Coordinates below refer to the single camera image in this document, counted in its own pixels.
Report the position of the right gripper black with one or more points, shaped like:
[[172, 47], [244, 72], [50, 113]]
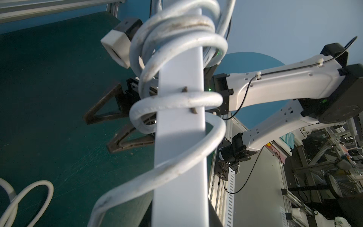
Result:
[[213, 83]]

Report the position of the white power strip with cord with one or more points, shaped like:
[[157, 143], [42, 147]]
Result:
[[170, 51]]

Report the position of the white power strip usb ports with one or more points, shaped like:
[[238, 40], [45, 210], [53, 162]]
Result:
[[8, 217]]

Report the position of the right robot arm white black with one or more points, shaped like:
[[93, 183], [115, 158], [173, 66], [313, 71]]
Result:
[[323, 89]]

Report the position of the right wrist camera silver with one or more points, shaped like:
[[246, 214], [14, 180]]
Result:
[[117, 41]]

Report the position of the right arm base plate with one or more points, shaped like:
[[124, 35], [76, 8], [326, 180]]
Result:
[[225, 156]]

